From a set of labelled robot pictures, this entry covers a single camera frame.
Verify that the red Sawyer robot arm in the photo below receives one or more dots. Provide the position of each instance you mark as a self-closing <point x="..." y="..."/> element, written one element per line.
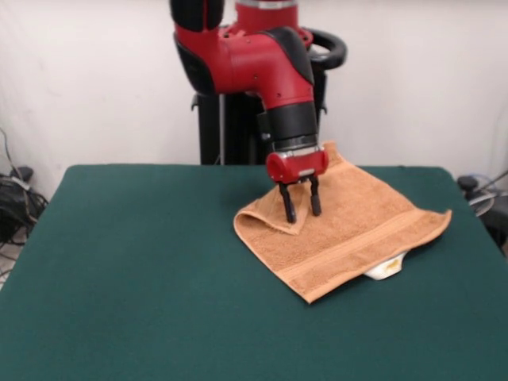
<point x="254" y="59"/>

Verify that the dark green table cloth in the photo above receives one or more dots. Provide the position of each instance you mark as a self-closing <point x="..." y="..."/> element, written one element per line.
<point x="119" y="278"/>

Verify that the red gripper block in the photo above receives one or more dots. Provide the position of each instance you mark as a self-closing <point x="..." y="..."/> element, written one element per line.
<point x="297" y="166"/>

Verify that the orange terry towel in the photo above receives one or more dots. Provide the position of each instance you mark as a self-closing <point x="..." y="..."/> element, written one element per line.
<point x="337" y="238"/>

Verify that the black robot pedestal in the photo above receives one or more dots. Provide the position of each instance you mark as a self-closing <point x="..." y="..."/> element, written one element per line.
<point x="234" y="127"/>

